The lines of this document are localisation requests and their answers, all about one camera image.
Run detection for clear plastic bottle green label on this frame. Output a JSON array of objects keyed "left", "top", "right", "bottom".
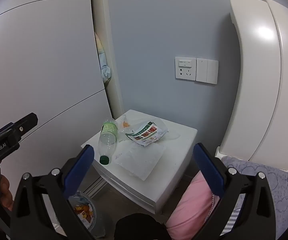
[{"left": 98, "top": 119, "right": 118, "bottom": 165}]

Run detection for white bubble mailer bag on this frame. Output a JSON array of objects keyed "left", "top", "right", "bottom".
[{"left": 114, "top": 141, "right": 166, "bottom": 181}]

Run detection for green white snack bag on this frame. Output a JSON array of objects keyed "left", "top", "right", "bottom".
[{"left": 126, "top": 119, "right": 168, "bottom": 147}]

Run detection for clear plastic wrapper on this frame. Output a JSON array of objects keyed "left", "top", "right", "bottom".
[{"left": 116, "top": 114, "right": 180, "bottom": 142}]

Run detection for trash bin with plastic liner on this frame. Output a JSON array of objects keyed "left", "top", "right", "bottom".
[{"left": 68, "top": 191, "right": 108, "bottom": 238}]

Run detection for person's left hand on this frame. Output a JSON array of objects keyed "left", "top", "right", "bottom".
[{"left": 0, "top": 175, "right": 13, "bottom": 211}]

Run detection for lavender patterned bed blanket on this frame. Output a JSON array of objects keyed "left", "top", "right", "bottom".
[{"left": 221, "top": 156, "right": 288, "bottom": 238}]

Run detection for pink pillow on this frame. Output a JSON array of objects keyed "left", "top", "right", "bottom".
[{"left": 166, "top": 172, "right": 219, "bottom": 239}]

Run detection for white bed headboard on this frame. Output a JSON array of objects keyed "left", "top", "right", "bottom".
[{"left": 216, "top": 0, "right": 288, "bottom": 171}]

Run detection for white wardrobe door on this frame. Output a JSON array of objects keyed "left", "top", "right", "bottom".
[{"left": 0, "top": 0, "right": 111, "bottom": 193}]

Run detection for white bedside table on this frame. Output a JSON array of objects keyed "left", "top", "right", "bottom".
[{"left": 86, "top": 110, "right": 197, "bottom": 214}]

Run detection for small orange wrapper scrap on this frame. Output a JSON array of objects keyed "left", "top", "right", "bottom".
[{"left": 122, "top": 121, "right": 130, "bottom": 128}]

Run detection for light blue hanging clothes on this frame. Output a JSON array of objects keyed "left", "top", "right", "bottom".
[{"left": 95, "top": 33, "right": 111, "bottom": 83}]

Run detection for white wall light switch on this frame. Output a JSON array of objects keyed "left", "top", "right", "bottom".
[{"left": 196, "top": 58, "right": 219, "bottom": 85}]

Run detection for white wall power socket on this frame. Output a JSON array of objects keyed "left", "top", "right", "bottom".
[{"left": 175, "top": 57, "right": 197, "bottom": 81}]

